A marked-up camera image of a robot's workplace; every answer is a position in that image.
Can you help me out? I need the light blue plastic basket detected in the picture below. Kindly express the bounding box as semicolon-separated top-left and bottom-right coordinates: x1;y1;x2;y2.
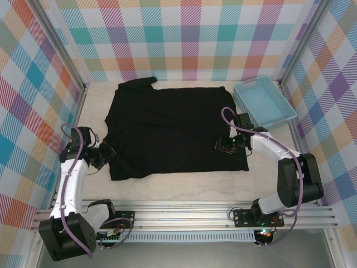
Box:
233;76;298;130

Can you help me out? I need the black t-shirt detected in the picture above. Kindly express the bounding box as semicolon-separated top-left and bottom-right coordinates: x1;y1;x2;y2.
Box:
104;75;250;182

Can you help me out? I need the small circuit board with lights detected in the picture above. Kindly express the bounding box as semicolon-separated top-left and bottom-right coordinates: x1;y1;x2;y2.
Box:
255;228;274;243

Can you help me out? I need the grey metal panel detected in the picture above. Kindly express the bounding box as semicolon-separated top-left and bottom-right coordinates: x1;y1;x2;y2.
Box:
36;241;335;268

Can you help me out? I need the aluminium side rail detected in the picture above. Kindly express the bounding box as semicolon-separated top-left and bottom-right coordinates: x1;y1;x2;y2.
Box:
49;83;89;209
278;83;320;206

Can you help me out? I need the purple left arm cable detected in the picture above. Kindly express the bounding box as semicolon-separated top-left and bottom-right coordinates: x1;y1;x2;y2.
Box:
57;123;133;259

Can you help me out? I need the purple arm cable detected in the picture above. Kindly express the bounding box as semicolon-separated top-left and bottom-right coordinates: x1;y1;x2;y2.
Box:
221;106;305;248
57;123;133;259

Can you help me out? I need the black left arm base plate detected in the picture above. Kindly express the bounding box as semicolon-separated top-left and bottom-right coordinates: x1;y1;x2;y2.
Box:
84;210;136;230

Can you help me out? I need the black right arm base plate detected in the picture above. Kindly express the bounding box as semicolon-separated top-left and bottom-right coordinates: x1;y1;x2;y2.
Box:
233;208;285;228

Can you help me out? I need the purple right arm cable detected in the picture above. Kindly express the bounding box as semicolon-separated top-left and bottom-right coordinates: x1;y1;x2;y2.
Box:
221;106;305;248

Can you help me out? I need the aluminium mounting rail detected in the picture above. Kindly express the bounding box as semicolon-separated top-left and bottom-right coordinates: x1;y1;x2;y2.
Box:
32;198;338;232

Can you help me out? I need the slotted pale blue cable duct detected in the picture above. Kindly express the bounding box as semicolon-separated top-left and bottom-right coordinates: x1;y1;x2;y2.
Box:
44;230;256;243

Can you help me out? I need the aluminium frame post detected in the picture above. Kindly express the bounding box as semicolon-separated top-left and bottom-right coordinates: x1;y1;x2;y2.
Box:
32;0;90;93
277;0;332;90

